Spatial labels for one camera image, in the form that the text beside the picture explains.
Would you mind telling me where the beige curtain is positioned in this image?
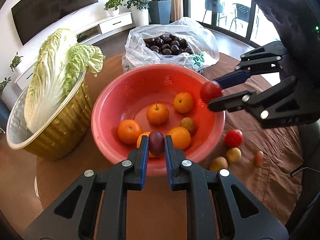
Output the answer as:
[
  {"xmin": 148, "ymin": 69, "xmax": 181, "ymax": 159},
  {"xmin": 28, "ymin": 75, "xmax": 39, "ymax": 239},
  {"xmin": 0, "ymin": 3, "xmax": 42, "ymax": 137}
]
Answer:
[{"xmin": 167, "ymin": 0, "xmax": 184, "ymax": 23}]

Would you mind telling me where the black television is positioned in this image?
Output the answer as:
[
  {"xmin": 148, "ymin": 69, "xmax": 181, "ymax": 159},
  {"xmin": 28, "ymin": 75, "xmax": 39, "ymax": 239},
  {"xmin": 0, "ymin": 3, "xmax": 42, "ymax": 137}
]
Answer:
[{"xmin": 11, "ymin": 0, "xmax": 98, "ymax": 46}]

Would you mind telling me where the brown longan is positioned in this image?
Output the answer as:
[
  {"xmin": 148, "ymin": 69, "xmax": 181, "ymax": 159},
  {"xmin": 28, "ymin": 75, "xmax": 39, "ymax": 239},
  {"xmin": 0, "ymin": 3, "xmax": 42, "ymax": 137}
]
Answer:
[
  {"xmin": 209, "ymin": 156, "xmax": 228, "ymax": 172},
  {"xmin": 180, "ymin": 117, "xmax": 197, "ymax": 134},
  {"xmin": 225, "ymin": 147, "xmax": 242, "ymax": 164}
]

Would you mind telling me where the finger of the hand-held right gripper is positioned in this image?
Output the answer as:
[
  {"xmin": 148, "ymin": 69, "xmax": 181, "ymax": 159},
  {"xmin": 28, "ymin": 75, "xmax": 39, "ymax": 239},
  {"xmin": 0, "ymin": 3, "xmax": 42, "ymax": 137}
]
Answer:
[
  {"xmin": 212, "ymin": 41, "xmax": 291, "ymax": 89},
  {"xmin": 207, "ymin": 76, "xmax": 318, "ymax": 130}
]

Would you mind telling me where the red plastic basin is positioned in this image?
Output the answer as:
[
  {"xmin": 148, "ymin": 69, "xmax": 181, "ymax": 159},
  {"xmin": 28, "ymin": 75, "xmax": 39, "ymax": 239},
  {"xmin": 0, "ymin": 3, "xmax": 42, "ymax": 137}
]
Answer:
[{"xmin": 90, "ymin": 64, "xmax": 225, "ymax": 177}]

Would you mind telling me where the pile of dark water chestnuts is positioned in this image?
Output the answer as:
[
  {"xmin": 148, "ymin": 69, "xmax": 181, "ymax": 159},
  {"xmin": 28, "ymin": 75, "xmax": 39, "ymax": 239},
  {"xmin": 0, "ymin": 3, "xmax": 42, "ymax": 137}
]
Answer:
[{"xmin": 144, "ymin": 33, "xmax": 194, "ymax": 56}]

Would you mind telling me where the bushy plant in white pot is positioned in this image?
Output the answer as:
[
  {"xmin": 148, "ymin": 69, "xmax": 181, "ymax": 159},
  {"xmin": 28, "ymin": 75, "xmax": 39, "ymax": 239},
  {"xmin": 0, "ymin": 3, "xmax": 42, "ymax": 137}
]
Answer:
[{"xmin": 124, "ymin": 0, "xmax": 150, "ymax": 27}]

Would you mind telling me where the red tomato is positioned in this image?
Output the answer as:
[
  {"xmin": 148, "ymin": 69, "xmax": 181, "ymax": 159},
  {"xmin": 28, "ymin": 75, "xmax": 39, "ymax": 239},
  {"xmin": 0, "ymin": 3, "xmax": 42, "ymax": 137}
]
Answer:
[
  {"xmin": 200, "ymin": 81, "xmax": 223, "ymax": 104},
  {"xmin": 224, "ymin": 129, "xmax": 243, "ymax": 148}
]

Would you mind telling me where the large-leaf plant in grey pot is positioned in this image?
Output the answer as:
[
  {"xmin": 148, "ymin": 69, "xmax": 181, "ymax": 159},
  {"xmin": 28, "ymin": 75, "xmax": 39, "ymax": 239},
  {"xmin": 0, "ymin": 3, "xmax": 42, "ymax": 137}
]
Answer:
[{"xmin": 132, "ymin": 0, "xmax": 172, "ymax": 25}]

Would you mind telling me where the napa cabbage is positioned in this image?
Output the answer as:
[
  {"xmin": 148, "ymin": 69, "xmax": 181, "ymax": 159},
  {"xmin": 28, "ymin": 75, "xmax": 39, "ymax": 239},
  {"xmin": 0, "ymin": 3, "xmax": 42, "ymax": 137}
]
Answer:
[{"xmin": 24, "ymin": 28, "xmax": 107, "ymax": 134}]

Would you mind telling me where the dark purple plum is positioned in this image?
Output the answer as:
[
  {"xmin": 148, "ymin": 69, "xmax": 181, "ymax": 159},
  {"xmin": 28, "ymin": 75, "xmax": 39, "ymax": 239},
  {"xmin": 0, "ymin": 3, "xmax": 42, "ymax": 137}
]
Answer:
[{"xmin": 148, "ymin": 130, "xmax": 165, "ymax": 156}]

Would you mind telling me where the orange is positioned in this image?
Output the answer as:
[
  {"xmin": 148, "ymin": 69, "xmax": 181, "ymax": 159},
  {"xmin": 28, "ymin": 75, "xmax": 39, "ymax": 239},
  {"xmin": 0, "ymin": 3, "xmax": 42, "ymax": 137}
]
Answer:
[
  {"xmin": 166, "ymin": 127, "xmax": 192, "ymax": 150},
  {"xmin": 146, "ymin": 102, "xmax": 170, "ymax": 125},
  {"xmin": 136, "ymin": 132, "xmax": 160, "ymax": 158},
  {"xmin": 117, "ymin": 119, "xmax": 143, "ymax": 145},
  {"xmin": 173, "ymin": 92, "xmax": 194, "ymax": 113}
]

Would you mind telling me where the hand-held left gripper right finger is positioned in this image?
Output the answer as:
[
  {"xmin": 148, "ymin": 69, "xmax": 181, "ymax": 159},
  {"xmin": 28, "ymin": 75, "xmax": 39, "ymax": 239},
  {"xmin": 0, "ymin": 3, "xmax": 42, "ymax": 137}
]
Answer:
[{"xmin": 164, "ymin": 135, "xmax": 288, "ymax": 240}]

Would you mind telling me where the white television cabinet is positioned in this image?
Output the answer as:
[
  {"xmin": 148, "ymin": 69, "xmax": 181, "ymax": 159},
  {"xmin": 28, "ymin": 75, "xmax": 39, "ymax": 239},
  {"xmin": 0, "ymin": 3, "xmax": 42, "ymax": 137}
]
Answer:
[{"xmin": 14, "ymin": 12, "xmax": 133, "ymax": 90}]

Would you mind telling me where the mesh-back outdoor chair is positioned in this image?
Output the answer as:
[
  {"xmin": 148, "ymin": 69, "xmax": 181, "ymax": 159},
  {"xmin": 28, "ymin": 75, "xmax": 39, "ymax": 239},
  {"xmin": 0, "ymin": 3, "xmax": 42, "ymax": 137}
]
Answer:
[{"xmin": 229, "ymin": 3, "xmax": 251, "ymax": 32}]

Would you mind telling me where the gold foil tray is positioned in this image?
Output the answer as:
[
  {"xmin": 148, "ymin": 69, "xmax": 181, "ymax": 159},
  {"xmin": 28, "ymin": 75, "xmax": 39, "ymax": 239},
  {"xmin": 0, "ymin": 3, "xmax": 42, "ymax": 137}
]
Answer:
[{"xmin": 5, "ymin": 66, "xmax": 94, "ymax": 161}]

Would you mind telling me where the solid-back outdoor chair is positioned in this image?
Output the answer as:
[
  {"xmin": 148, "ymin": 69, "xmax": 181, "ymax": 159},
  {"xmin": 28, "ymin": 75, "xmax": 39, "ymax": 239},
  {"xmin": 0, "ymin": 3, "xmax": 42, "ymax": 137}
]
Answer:
[{"xmin": 201, "ymin": 0, "xmax": 223, "ymax": 23}]

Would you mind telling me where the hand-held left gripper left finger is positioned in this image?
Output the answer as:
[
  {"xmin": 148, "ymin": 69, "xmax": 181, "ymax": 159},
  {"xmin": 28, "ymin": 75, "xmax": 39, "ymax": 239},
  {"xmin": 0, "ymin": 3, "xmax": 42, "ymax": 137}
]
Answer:
[{"xmin": 24, "ymin": 135, "xmax": 150, "ymax": 240}]

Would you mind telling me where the small orange-red fruit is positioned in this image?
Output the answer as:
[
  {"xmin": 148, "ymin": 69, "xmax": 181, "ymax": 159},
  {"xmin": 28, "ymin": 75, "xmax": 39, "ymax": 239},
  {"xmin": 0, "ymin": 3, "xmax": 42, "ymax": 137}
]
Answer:
[{"xmin": 254, "ymin": 150, "xmax": 264, "ymax": 167}]

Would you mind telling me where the clear plastic bag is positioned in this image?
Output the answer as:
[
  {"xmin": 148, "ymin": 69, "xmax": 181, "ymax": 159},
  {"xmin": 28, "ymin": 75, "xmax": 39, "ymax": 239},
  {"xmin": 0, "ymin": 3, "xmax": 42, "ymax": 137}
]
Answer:
[{"xmin": 122, "ymin": 17, "xmax": 220, "ymax": 73}]

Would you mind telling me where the plant in ribbed white pot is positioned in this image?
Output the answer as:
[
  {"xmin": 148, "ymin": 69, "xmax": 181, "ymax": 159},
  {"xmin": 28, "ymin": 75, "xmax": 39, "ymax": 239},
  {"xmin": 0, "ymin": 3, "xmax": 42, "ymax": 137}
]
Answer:
[{"xmin": 0, "ymin": 77, "xmax": 12, "ymax": 95}]

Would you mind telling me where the small plant in white bowl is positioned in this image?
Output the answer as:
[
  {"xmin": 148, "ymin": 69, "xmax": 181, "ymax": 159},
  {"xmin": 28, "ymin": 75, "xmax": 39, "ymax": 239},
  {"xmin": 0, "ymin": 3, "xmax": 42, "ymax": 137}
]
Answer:
[
  {"xmin": 9, "ymin": 52, "xmax": 24, "ymax": 74},
  {"xmin": 104, "ymin": 0, "xmax": 124, "ymax": 17}
]

